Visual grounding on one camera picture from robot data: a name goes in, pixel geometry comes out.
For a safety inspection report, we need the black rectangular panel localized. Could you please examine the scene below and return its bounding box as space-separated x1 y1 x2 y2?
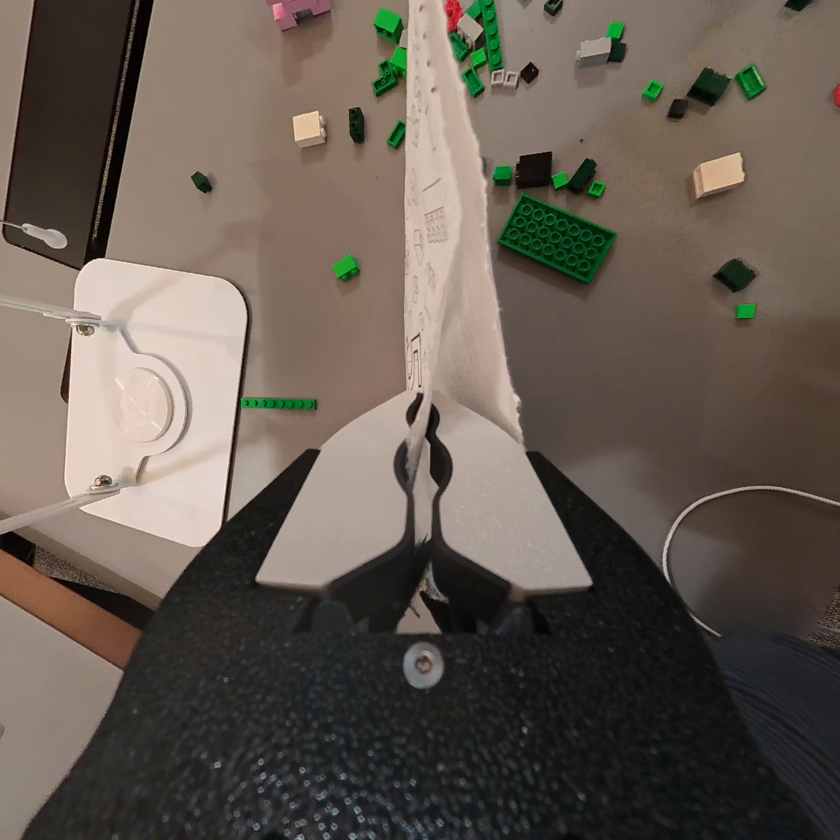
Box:
3 0 155 270

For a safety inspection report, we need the black square brick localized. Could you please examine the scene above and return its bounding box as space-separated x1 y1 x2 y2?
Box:
516 151 553 190

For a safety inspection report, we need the large cream brick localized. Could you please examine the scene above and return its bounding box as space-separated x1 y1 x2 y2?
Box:
692 152 747 200

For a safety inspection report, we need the white table with wooden edge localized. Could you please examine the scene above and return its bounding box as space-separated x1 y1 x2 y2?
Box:
0 548 144 840

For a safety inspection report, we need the person's torso in ribbed sweater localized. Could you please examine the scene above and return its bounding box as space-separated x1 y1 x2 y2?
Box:
712 633 840 840

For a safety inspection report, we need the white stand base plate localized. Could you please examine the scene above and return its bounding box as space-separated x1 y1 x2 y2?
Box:
0 220 249 549

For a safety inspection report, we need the grey desk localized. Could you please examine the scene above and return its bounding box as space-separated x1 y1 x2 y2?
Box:
0 0 840 641

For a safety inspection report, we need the dark green slope brick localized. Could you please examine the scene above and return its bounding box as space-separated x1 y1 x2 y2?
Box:
713 258 758 294

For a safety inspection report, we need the white square brick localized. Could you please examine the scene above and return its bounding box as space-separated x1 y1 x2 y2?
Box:
292 110 329 149

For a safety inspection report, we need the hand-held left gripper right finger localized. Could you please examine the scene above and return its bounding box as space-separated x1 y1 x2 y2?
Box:
427 394 595 601

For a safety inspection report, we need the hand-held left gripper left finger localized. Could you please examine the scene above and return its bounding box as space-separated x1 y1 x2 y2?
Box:
253 391 425 599

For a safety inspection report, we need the white cable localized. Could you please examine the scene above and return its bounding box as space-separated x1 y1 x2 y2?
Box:
661 486 840 637

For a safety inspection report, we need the pink brick assembly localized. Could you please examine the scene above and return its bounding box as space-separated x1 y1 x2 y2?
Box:
266 0 333 32

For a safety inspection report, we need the large green studded plate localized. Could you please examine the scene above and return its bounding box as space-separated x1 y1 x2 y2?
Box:
497 193 618 284

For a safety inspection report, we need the white paper bag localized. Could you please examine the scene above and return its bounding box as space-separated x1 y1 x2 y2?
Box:
397 0 525 546

